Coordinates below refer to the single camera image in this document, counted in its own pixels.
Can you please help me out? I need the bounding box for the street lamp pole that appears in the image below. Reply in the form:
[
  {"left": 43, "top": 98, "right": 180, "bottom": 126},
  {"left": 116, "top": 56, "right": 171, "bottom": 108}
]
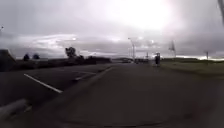
[{"left": 127, "top": 37, "right": 136, "bottom": 63}]

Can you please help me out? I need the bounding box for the dark asphalt path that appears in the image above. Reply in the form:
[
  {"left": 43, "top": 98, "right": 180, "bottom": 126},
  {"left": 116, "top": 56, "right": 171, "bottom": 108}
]
[{"left": 0, "top": 62, "right": 224, "bottom": 128}]

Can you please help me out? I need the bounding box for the dark hedge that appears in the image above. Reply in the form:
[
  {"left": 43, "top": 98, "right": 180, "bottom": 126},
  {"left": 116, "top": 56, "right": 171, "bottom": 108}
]
[{"left": 13, "top": 55, "right": 113, "bottom": 71}]

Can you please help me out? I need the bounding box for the pole with sign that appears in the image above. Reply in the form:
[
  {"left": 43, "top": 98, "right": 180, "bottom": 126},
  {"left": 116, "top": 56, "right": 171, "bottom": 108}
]
[{"left": 168, "top": 40, "right": 177, "bottom": 61}]

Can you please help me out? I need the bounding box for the grey asphalt road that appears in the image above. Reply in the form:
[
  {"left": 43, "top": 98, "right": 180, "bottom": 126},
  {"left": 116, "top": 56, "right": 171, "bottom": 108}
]
[{"left": 0, "top": 63, "right": 114, "bottom": 108}]

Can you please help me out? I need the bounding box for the dark round tree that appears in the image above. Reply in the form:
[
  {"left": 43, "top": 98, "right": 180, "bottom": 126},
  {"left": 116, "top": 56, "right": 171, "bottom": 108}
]
[
  {"left": 32, "top": 53, "right": 41, "bottom": 61},
  {"left": 22, "top": 53, "right": 31, "bottom": 62}
]

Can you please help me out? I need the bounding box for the grass verge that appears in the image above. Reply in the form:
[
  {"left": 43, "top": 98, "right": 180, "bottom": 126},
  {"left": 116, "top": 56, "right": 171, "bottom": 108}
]
[{"left": 159, "top": 59, "right": 224, "bottom": 78}]

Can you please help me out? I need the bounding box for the thin pole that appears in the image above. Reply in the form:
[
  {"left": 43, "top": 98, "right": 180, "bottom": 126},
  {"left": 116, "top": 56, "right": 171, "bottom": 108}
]
[{"left": 204, "top": 50, "right": 210, "bottom": 62}]

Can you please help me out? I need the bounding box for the dark building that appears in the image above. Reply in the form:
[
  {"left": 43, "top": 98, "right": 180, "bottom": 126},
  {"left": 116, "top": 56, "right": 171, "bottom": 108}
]
[{"left": 0, "top": 49, "right": 17, "bottom": 73}]

